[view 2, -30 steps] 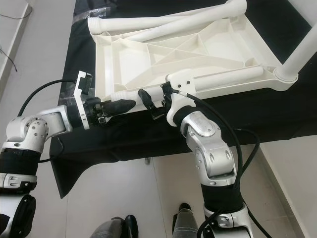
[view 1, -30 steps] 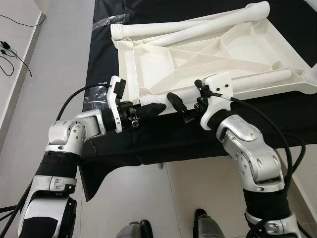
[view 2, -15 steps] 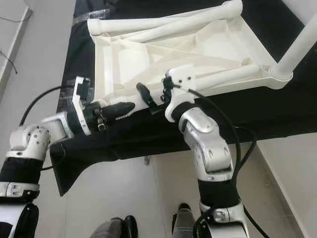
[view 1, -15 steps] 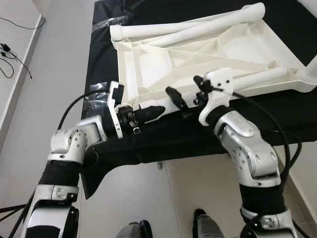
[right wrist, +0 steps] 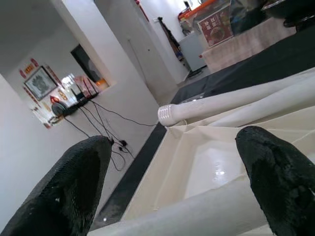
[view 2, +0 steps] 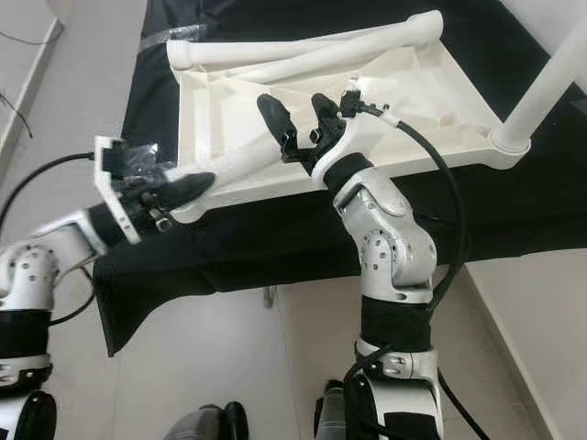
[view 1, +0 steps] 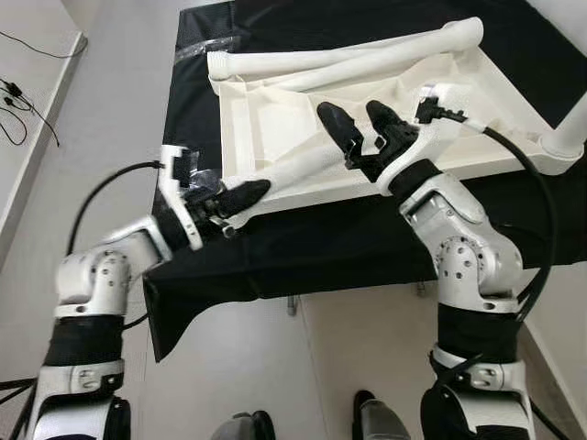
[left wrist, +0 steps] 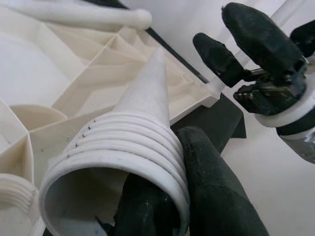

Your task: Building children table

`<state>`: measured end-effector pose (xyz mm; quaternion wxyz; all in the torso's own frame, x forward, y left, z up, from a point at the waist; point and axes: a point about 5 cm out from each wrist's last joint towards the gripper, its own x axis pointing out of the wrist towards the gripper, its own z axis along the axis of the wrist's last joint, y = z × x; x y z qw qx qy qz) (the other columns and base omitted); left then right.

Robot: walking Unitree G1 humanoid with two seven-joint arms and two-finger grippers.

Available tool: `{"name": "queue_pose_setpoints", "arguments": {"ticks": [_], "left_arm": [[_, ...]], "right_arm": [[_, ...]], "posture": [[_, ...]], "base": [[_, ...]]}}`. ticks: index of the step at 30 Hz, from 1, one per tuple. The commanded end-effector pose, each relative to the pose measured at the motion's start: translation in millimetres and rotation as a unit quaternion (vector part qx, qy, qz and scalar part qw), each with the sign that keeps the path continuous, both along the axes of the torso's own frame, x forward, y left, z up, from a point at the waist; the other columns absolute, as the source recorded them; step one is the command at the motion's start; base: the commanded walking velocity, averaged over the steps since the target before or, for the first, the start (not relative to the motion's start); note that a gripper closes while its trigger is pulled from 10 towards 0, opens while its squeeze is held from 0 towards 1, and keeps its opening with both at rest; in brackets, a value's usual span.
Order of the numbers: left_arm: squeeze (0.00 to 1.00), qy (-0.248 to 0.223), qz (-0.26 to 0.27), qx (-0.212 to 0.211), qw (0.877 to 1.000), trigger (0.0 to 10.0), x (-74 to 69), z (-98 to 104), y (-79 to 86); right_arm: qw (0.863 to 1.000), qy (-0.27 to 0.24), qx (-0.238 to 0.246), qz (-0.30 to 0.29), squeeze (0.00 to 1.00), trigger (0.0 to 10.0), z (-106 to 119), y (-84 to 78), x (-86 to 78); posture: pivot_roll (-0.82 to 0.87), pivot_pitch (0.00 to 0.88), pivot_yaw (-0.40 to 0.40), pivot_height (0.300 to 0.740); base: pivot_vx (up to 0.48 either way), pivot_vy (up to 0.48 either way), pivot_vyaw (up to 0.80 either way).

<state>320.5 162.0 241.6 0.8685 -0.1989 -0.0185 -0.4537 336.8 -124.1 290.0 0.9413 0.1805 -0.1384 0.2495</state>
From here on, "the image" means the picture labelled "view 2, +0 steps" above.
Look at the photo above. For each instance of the grey metal table leg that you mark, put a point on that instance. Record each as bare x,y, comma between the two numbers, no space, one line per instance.
267,296

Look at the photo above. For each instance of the white plastic children table top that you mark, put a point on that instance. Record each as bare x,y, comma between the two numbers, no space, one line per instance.
238,128

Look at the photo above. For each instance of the silver robot right leg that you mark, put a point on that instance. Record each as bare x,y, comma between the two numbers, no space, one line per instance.
333,417

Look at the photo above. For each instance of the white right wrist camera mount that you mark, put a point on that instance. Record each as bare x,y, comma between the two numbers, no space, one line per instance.
348,142

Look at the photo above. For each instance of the silver robot left leg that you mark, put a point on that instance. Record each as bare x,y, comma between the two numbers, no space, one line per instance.
202,426

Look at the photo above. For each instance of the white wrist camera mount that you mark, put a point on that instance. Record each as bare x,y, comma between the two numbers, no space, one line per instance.
348,142
107,188

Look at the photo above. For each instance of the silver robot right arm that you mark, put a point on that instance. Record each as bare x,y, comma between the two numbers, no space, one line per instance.
390,238

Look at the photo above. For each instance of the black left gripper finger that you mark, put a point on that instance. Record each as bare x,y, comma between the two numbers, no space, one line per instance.
191,190

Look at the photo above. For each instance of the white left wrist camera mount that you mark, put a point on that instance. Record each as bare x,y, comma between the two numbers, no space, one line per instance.
107,188

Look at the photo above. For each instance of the clear plastic bag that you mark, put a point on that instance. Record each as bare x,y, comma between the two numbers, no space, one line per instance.
170,38

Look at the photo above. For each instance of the silver robot leg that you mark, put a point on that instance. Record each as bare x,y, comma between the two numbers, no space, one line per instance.
333,417
202,426

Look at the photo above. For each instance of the black tablecloth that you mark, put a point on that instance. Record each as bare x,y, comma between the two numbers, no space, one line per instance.
284,257

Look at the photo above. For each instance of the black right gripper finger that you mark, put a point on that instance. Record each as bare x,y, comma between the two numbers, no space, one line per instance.
277,117
326,110

